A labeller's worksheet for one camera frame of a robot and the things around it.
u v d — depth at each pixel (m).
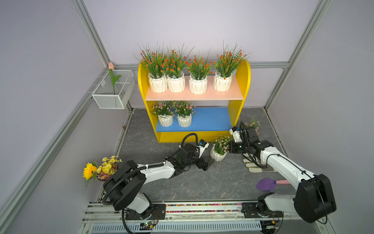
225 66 0.63
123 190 0.43
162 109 0.81
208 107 1.31
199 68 0.62
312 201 0.41
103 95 0.76
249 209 0.74
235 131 0.78
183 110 0.80
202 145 0.73
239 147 0.72
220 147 0.77
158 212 0.74
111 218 0.73
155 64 0.61
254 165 0.64
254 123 0.89
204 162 0.74
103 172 0.63
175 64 0.64
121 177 0.45
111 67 0.89
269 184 0.82
